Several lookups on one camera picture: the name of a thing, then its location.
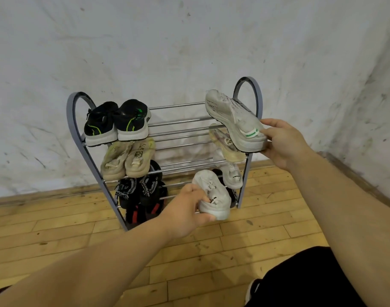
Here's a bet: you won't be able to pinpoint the person's right hand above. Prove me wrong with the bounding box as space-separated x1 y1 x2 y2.
260 118 314 172

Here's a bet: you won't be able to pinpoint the person's left hand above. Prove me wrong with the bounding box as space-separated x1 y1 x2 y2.
158 183 216 240

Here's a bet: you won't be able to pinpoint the black shoe with red tab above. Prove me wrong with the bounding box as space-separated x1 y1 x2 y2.
147 201 165 216
124 204 148 225

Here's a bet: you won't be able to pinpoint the black red sneaker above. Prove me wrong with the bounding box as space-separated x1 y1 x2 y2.
139 159 168 207

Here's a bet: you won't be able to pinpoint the black orange sneaker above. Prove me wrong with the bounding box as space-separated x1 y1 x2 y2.
212 168 238 209

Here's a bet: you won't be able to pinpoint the white green-tab sneaker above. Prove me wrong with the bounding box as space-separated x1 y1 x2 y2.
205 89 268 153

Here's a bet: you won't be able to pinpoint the black green sneaker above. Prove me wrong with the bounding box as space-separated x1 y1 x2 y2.
113 98 152 142

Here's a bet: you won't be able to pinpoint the black shoe with dotted sole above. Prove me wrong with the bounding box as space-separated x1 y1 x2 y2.
83 101 119 148

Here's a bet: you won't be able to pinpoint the grey metal shoe rack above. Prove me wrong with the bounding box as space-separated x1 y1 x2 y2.
66 76 263 232

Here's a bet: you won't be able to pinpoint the person's right forearm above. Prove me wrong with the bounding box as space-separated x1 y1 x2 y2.
288 150 390 307

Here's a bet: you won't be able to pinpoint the worn white black sneaker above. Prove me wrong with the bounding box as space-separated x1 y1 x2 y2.
245 278 263 304

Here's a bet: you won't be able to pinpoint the person's black shorts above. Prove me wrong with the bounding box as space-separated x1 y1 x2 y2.
244 246 367 307

